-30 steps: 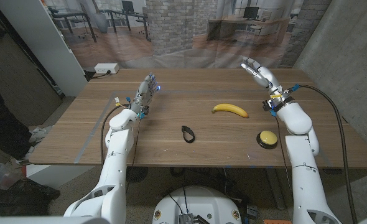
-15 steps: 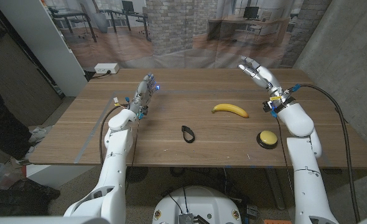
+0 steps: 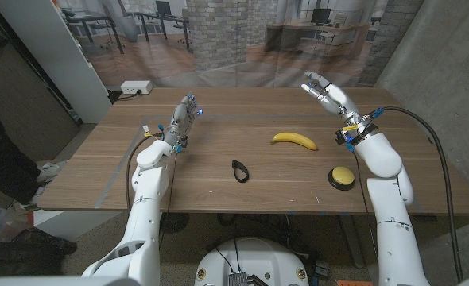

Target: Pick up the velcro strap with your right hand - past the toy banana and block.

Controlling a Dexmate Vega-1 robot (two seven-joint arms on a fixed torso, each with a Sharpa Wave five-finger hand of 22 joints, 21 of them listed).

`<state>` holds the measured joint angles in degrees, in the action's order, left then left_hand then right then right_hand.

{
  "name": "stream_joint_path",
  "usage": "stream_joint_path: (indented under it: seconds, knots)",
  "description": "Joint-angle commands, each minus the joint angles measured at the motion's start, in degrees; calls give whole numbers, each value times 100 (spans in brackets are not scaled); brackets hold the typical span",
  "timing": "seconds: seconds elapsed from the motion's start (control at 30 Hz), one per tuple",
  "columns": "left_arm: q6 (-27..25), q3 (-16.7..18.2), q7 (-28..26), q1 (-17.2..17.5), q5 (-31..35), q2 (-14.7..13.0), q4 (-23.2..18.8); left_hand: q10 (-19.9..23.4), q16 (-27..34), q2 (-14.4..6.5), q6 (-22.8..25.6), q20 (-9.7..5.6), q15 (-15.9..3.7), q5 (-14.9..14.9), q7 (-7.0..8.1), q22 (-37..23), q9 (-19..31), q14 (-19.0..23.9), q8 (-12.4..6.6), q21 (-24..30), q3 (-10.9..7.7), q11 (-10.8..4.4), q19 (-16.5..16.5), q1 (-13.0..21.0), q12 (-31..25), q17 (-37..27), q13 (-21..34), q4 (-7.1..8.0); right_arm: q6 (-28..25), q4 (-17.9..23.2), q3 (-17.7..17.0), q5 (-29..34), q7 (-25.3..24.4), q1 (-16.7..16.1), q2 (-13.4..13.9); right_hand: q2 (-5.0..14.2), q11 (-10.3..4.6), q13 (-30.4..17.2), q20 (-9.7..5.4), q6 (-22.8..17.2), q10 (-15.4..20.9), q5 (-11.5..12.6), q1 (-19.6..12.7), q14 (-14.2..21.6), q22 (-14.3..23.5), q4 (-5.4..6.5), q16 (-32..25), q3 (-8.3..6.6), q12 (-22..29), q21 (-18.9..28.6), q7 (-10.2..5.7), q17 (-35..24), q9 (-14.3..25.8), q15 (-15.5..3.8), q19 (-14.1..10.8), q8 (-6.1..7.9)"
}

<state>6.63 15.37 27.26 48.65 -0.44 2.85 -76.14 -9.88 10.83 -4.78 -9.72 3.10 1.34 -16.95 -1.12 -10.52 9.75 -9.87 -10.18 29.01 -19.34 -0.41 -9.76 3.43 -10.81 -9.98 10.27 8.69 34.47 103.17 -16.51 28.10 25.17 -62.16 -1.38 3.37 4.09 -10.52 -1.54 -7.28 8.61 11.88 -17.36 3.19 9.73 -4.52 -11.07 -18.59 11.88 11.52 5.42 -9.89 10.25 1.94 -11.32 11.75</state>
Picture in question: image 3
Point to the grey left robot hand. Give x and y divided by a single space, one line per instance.
181 123

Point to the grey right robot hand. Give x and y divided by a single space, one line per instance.
338 97

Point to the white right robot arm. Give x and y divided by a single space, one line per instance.
377 155

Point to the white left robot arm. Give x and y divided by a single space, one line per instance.
147 198

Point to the yellow toy banana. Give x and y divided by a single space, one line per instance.
294 138

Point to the white power strip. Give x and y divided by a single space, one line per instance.
136 86

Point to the yellow button with black base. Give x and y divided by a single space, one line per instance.
342 175

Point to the printed office backdrop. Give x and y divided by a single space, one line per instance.
218 39

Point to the grey crumpled cloth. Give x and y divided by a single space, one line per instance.
49 172

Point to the white cabinet panel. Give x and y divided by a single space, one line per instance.
51 51

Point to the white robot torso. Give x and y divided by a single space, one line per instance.
254 258

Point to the dark clothed person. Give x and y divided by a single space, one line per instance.
4 159

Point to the black bag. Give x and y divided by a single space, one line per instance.
24 250

